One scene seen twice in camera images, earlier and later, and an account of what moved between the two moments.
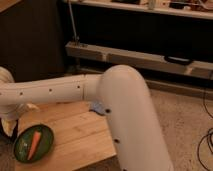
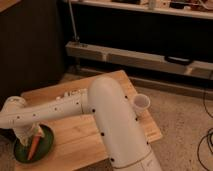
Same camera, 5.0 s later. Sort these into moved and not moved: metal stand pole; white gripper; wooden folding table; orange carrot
Moved: white gripper
Not moved: wooden folding table; metal stand pole; orange carrot
